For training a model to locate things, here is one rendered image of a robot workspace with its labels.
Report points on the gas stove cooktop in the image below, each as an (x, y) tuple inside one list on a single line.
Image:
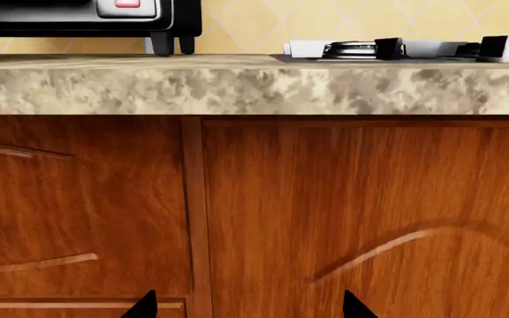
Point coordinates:
[(413, 49)]

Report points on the black toaster oven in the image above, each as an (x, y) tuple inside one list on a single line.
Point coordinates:
[(82, 20)]

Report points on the wooden cabinet drawer front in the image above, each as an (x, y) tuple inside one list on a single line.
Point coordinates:
[(78, 205)]

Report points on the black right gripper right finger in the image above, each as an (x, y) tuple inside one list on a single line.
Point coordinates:
[(354, 308)]

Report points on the wooden lower drawer front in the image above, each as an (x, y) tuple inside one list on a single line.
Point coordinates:
[(60, 308)]

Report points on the marble kitchen countertop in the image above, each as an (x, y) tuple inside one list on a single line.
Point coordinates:
[(254, 86)]

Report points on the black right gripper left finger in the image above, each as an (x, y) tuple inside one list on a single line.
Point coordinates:
[(145, 308)]

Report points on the wooden cabinet door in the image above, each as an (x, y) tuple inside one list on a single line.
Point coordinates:
[(369, 218)]

